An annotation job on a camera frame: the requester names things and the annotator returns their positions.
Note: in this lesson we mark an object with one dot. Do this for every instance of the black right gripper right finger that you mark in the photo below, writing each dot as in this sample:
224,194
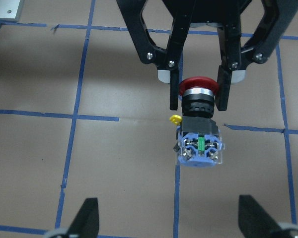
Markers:
254,221

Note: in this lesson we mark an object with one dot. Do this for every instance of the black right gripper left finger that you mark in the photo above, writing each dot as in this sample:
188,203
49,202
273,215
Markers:
86,222

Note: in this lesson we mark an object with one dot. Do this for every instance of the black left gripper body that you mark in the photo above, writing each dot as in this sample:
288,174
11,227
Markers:
201,17

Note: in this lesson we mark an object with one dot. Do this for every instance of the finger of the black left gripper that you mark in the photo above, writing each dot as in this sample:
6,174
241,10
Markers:
276,18
148,52

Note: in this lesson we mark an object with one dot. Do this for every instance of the red emergency stop button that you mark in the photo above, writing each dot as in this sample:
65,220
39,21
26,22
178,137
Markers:
199,142

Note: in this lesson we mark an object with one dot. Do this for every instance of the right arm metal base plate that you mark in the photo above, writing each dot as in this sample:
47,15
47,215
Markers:
10,10

